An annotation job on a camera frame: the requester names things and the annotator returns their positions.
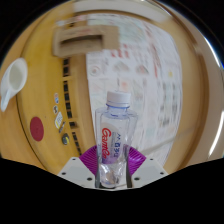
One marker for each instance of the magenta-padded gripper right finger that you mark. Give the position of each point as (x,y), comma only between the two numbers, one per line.
(148,170)

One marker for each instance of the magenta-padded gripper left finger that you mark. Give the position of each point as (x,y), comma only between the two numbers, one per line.
(75,170)

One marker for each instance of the clear plastic water bottle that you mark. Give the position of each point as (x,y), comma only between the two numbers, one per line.
(115,133)

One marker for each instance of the dark pen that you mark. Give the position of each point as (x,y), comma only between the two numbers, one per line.
(62,127)

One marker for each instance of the pale yellow card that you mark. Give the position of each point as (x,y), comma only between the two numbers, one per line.
(58,120)

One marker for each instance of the flat round red coaster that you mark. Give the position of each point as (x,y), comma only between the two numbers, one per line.
(36,128)

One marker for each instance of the small dark white sticker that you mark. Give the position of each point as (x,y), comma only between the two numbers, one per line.
(55,109)

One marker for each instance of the small blue white sticker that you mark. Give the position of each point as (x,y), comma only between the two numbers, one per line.
(56,98)

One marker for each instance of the large paper poster display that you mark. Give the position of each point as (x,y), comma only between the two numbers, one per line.
(150,83)

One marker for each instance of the white ceramic mug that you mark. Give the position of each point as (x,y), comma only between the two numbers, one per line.
(15,78)

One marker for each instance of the brown cardboard arch model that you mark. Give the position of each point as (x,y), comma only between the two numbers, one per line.
(110,36)

